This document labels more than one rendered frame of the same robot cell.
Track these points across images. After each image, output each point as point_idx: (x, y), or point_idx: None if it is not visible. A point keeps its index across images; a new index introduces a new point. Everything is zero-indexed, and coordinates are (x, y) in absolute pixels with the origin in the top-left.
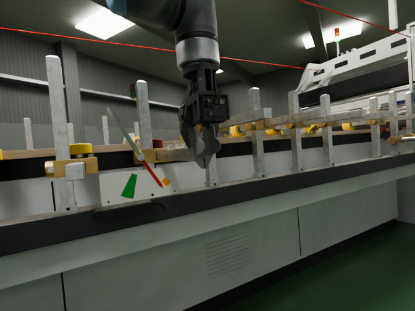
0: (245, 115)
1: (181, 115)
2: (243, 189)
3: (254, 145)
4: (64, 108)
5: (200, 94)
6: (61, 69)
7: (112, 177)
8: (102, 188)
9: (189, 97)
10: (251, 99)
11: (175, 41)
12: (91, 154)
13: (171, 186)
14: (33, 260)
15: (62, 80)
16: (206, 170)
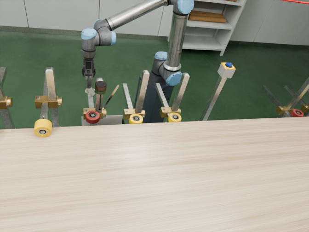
0: None
1: (94, 68)
2: None
3: (9, 114)
4: (138, 90)
5: (92, 60)
6: (142, 76)
7: (117, 116)
8: (121, 119)
9: (93, 62)
10: (0, 85)
11: (95, 48)
12: (126, 109)
13: (86, 124)
14: None
15: (141, 81)
16: (59, 124)
